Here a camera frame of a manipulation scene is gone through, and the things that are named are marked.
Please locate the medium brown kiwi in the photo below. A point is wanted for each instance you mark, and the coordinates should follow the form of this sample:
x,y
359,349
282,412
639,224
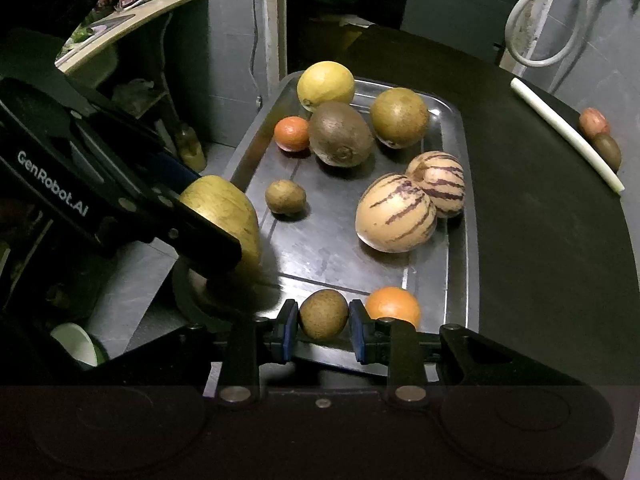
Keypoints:
x,y
607,152

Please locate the large striped pepino melon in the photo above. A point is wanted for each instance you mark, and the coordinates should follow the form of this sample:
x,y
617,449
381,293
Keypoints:
x,y
395,215

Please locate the yellow plastic bottle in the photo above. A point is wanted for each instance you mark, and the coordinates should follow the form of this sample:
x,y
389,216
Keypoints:
x,y
191,147

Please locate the white bowl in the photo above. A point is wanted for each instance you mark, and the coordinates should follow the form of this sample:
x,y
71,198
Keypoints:
x,y
75,342

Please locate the round green-brown fruit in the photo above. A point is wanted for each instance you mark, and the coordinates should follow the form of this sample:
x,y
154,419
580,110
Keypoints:
x,y
400,117

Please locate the curved wooden counter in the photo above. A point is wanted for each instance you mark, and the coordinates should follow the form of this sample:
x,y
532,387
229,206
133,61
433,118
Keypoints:
x,y
150,10

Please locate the yellow-green pear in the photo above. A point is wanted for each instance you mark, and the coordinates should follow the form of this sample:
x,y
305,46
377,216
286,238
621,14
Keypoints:
x,y
227,205

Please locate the small round brown fruit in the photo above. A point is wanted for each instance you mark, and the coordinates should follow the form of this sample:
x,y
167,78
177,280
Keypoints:
x,y
323,315

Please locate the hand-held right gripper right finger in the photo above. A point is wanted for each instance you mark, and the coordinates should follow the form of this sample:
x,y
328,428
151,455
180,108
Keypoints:
x,y
359,332

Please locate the large orange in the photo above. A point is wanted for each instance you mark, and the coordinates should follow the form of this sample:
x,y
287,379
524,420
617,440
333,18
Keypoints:
x,y
395,305

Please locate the small tangerine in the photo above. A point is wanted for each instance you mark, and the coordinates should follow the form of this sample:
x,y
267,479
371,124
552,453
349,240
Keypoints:
x,y
291,133

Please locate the small striped pepino melon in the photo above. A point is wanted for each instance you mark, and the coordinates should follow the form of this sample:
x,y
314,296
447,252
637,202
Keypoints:
x,y
445,180

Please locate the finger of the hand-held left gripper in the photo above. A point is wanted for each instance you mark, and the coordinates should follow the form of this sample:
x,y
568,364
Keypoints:
x,y
172,172
200,242

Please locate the red apple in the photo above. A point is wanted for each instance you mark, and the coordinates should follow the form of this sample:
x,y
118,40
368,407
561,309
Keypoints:
x,y
594,121

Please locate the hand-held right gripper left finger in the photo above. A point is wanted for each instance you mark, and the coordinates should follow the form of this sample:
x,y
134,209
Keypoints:
x,y
287,331

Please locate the metal tray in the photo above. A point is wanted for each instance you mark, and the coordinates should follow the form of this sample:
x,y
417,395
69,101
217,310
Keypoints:
x,y
330,255

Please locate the large brown kiwi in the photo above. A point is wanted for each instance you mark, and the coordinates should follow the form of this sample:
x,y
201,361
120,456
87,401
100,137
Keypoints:
x,y
340,132

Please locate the white leek stalk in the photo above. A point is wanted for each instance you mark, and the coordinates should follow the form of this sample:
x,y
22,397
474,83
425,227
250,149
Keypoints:
x,y
565,132

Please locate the yellow lemon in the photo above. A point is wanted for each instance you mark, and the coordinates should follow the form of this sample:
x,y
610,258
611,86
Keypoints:
x,y
326,85

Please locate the small brown kiwi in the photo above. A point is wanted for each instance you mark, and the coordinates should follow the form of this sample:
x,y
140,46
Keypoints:
x,y
285,198

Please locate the white wooden post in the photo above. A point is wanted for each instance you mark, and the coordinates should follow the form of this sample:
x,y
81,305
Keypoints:
x,y
537,35

